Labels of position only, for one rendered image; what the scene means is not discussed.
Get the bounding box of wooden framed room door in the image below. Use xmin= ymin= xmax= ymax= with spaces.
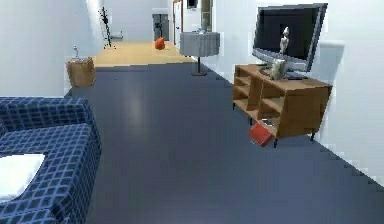
xmin=172 ymin=0 xmax=184 ymax=46

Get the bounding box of blue checked sofa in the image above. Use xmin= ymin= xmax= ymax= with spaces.
xmin=0 ymin=96 xmax=103 ymax=224

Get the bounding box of round table with grey cloth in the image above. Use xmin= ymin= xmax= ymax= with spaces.
xmin=179 ymin=31 xmax=221 ymax=77

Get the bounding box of red box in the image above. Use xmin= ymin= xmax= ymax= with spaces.
xmin=248 ymin=122 xmax=276 ymax=148

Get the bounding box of black flat television set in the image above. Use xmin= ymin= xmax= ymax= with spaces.
xmin=251 ymin=2 xmax=329 ymax=80

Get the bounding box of orange round object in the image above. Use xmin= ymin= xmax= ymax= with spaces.
xmin=154 ymin=36 xmax=167 ymax=51

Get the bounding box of wooden television stand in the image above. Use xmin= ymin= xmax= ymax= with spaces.
xmin=232 ymin=63 xmax=334 ymax=149

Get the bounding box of dark grey cabinet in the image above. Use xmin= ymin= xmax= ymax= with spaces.
xmin=152 ymin=13 xmax=170 ymax=42

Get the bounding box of small wooden side table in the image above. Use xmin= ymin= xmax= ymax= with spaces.
xmin=65 ymin=56 xmax=97 ymax=89

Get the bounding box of grey figure statue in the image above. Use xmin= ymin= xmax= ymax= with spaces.
xmin=270 ymin=26 xmax=290 ymax=81

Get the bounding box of white cushion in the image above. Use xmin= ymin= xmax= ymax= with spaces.
xmin=0 ymin=153 xmax=46 ymax=201

